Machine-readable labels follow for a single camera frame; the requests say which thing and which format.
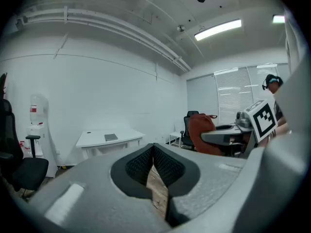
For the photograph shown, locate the white ceiling pipes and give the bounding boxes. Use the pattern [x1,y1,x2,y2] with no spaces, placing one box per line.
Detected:
[16,5,192,73]

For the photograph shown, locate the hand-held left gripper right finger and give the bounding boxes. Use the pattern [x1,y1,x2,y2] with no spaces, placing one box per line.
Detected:
[153,143,247,228]

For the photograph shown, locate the white water dispenser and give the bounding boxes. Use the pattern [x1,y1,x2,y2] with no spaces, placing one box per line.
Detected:
[26,124,47,159]

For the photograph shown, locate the person's right forearm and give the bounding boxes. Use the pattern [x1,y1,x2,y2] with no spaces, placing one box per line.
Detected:
[276,124,292,137]

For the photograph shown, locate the person's white printed shirt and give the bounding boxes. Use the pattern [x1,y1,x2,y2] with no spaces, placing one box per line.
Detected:
[283,7,307,75]

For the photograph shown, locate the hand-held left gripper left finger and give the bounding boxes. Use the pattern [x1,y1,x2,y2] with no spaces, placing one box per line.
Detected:
[29,143,171,233]

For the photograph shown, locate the clear water jug red label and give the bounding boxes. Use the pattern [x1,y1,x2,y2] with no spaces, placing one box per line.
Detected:
[18,141,31,158]
[29,94,49,126]

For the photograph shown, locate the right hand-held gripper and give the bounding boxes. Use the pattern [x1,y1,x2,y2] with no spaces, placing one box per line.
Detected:
[200,100,279,147]

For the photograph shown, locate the small white side table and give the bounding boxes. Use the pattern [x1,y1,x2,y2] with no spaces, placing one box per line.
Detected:
[169,131,183,147]

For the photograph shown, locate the white desk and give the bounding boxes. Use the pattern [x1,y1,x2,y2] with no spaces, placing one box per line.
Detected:
[75,129,146,160]

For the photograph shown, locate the black mesh office chair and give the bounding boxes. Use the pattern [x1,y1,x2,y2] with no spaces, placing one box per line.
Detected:
[0,98,49,199]

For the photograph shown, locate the rust red cloth pouch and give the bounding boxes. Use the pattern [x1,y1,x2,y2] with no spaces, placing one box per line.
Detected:
[188,113,223,156]

